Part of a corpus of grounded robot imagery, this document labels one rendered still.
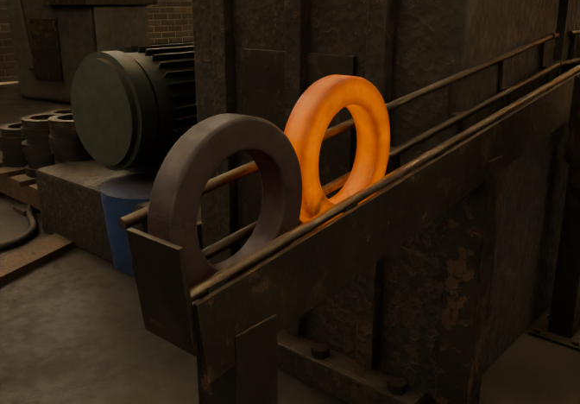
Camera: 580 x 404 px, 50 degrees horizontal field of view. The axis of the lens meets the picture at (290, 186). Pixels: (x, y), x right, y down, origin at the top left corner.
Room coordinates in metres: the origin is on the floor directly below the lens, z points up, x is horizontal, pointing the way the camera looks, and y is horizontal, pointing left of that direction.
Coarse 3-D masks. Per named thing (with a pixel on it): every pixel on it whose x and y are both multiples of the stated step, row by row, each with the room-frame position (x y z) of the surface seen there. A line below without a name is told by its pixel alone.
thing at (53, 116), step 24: (24, 120) 2.45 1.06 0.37; (48, 120) 2.29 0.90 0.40; (72, 120) 2.27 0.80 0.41; (0, 144) 2.61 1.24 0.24; (24, 144) 2.45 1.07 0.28; (48, 144) 2.43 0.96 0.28; (72, 144) 2.25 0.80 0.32; (0, 168) 2.56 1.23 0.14; (24, 168) 2.56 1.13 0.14; (0, 192) 2.64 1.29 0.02; (24, 192) 2.46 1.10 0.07; (24, 216) 2.36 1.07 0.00
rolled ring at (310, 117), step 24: (312, 96) 0.68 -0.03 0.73; (336, 96) 0.69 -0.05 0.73; (360, 96) 0.72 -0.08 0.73; (288, 120) 0.67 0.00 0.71; (312, 120) 0.66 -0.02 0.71; (360, 120) 0.76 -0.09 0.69; (384, 120) 0.77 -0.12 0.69; (312, 144) 0.66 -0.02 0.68; (360, 144) 0.77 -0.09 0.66; (384, 144) 0.77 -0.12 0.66; (312, 168) 0.66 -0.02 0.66; (360, 168) 0.76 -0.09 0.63; (384, 168) 0.77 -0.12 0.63; (312, 192) 0.66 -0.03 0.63; (312, 216) 0.66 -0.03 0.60
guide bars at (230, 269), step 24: (576, 72) 1.24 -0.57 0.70; (528, 96) 1.07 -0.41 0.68; (456, 144) 0.86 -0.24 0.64; (408, 168) 0.76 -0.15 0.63; (360, 192) 0.69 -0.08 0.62; (336, 216) 0.65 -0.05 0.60; (288, 240) 0.59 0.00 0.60; (240, 264) 0.54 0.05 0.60; (192, 288) 0.50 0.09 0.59; (216, 288) 0.51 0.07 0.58
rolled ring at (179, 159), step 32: (192, 128) 0.56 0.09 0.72; (224, 128) 0.55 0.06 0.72; (256, 128) 0.58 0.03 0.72; (192, 160) 0.52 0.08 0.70; (256, 160) 0.62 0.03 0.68; (288, 160) 0.62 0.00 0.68; (160, 192) 0.52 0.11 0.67; (192, 192) 0.52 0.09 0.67; (288, 192) 0.62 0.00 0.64; (160, 224) 0.51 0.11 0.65; (192, 224) 0.52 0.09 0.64; (256, 224) 0.63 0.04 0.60; (288, 224) 0.62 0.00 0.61; (192, 256) 0.52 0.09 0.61
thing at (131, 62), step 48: (144, 48) 2.07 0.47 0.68; (192, 48) 2.17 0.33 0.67; (96, 96) 1.96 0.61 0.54; (144, 96) 1.87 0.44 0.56; (192, 96) 2.02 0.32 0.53; (96, 144) 1.98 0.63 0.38; (144, 144) 1.87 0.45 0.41; (48, 192) 2.12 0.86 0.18; (96, 192) 1.92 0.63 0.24; (96, 240) 1.93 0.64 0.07
